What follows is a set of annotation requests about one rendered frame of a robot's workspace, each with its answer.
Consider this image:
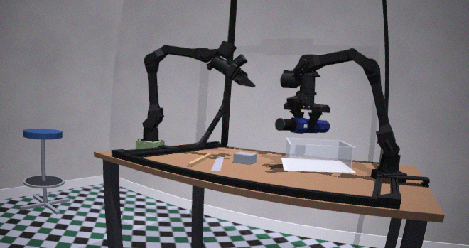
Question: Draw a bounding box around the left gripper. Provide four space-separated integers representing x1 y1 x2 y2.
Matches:
284 88 330 132

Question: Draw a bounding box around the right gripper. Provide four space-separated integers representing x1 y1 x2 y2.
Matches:
220 61 256 87

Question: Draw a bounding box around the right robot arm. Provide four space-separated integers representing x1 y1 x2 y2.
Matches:
142 41 247 141

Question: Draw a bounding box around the pale orange thin stick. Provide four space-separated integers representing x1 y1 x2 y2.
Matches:
188 153 212 167

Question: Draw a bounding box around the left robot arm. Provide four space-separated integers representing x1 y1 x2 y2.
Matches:
280 48 401 173

